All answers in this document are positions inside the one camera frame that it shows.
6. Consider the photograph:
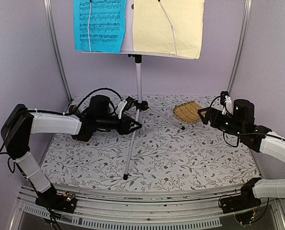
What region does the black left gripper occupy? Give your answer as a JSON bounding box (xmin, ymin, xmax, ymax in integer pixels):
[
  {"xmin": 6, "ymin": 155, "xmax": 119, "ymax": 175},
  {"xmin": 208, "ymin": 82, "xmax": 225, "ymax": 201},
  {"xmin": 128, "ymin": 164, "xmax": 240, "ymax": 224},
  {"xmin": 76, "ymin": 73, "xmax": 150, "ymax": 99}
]
[{"xmin": 96, "ymin": 113, "xmax": 143, "ymax": 135}]

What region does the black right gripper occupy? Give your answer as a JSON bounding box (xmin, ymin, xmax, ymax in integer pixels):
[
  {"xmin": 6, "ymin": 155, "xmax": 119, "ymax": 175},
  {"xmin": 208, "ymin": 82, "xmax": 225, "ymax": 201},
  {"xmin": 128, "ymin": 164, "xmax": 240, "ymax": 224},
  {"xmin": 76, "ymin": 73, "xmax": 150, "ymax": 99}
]
[{"xmin": 198, "ymin": 106, "xmax": 245, "ymax": 138}]

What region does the dark red wooden metronome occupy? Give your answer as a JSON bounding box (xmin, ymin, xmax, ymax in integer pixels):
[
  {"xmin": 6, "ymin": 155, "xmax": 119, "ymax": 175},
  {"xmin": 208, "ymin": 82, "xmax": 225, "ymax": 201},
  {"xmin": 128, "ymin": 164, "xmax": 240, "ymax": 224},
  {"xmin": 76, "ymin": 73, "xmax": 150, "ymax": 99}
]
[{"xmin": 68, "ymin": 105, "xmax": 94, "ymax": 142}]

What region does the yellow paper sheet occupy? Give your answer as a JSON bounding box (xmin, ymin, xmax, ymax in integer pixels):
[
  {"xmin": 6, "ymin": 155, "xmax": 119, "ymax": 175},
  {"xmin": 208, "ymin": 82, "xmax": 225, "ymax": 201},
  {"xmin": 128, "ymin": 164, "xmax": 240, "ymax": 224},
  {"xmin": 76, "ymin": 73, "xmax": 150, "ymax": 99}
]
[{"xmin": 132, "ymin": 0, "xmax": 205, "ymax": 59}]

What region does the blue sheet music page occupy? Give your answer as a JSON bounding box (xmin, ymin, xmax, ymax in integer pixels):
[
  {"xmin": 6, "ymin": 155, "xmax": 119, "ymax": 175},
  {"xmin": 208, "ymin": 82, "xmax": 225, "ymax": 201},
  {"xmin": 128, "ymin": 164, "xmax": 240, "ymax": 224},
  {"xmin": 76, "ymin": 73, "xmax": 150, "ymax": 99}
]
[{"xmin": 73, "ymin": 0, "xmax": 126, "ymax": 54}]

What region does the white tripod music stand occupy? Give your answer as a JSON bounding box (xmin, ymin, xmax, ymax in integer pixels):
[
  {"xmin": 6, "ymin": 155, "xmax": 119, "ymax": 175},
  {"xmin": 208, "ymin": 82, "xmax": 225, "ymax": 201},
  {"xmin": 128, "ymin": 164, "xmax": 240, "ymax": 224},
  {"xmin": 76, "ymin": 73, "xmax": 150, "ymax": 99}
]
[{"xmin": 81, "ymin": 0, "xmax": 200, "ymax": 180}]

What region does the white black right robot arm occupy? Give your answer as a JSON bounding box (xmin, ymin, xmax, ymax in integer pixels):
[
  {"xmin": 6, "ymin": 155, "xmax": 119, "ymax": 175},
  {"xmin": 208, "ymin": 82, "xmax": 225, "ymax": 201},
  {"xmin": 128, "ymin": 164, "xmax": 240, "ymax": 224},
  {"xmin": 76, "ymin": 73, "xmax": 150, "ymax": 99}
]
[{"xmin": 197, "ymin": 96, "xmax": 285, "ymax": 209}]

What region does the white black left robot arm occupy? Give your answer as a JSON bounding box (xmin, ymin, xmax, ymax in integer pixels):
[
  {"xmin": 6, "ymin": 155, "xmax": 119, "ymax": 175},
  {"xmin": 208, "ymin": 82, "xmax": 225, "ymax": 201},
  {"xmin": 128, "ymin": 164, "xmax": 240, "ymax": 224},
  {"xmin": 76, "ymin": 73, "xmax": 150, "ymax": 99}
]
[{"xmin": 0, "ymin": 89, "xmax": 142, "ymax": 208}]

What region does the woven bamboo tray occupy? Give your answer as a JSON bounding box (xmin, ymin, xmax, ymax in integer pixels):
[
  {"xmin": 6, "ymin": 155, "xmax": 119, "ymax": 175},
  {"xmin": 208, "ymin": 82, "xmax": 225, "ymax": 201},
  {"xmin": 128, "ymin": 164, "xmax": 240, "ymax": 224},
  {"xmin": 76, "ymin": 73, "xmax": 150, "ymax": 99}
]
[{"xmin": 172, "ymin": 101, "xmax": 203, "ymax": 124}]

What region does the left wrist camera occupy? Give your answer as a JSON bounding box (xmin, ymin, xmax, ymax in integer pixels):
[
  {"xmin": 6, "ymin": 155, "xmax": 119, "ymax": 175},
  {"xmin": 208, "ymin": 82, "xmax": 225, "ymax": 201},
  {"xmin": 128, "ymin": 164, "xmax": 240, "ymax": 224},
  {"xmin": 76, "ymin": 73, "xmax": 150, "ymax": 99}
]
[{"xmin": 115, "ymin": 96, "xmax": 135, "ymax": 119}]

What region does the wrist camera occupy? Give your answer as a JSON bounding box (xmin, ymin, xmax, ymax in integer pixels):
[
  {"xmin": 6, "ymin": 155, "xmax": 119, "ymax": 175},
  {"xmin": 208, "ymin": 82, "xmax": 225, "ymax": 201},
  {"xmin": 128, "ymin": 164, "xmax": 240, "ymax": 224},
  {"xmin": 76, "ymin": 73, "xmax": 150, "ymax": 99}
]
[
  {"xmin": 115, "ymin": 96, "xmax": 135, "ymax": 119},
  {"xmin": 220, "ymin": 91, "xmax": 233, "ymax": 115}
]

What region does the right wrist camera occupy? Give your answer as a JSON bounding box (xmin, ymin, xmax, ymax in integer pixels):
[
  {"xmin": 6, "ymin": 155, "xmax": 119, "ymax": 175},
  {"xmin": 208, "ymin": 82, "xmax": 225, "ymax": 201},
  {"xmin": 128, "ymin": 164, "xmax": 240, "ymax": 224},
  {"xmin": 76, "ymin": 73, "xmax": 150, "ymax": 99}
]
[{"xmin": 220, "ymin": 91, "xmax": 233, "ymax": 115}]

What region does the right aluminium frame post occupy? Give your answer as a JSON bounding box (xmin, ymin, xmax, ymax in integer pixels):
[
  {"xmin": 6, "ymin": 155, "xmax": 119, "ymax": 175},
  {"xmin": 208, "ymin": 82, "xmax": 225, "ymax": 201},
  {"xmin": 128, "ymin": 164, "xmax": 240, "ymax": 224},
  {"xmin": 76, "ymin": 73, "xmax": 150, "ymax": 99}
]
[{"xmin": 227, "ymin": 0, "xmax": 252, "ymax": 94}]

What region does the aluminium frame post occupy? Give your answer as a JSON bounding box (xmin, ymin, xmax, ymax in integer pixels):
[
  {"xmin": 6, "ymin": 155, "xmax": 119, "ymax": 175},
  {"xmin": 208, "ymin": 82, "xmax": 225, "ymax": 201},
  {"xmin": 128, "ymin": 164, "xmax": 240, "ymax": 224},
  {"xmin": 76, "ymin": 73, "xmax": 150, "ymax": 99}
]
[
  {"xmin": 227, "ymin": 0, "xmax": 252, "ymax": 94},
  {"xmin": 43, "ymin": 0, "xmax": 72, "ymax": 102}
]

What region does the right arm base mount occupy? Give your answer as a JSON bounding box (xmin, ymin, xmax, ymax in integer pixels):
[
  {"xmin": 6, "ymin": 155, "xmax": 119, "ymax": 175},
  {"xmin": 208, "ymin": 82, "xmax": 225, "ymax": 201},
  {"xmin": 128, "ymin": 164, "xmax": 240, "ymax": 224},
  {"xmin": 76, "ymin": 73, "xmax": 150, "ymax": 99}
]
[{"xmin": 218, "ymin": 177, "xmax": 270, "ymax": 226}]

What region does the front aluminium rail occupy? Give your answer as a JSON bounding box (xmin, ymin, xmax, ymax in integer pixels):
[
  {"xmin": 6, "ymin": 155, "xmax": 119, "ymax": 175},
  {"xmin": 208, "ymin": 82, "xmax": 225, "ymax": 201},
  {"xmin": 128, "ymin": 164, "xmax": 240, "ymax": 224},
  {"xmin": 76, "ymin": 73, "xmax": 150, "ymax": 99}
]
[{"xmin": 9, "ymin": 184, "xmax": 285, "ymax": 230}]

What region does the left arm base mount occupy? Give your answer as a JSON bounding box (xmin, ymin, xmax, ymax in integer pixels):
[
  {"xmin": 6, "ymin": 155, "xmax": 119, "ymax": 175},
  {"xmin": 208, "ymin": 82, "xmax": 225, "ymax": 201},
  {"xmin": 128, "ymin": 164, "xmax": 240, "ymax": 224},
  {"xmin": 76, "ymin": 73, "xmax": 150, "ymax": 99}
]
[{"xmin": 35, "ymin": 186, "xmax": 77, "ymax": 214}]

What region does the left aluminium frame post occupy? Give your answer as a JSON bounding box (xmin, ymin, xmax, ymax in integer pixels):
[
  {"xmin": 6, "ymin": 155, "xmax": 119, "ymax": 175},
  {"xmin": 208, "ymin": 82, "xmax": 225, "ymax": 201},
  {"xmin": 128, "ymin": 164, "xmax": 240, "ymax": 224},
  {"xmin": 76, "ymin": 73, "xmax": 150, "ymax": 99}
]
[{"xmin": 43, "ymin": 0, "xmax": 72, "ymax": 102}]

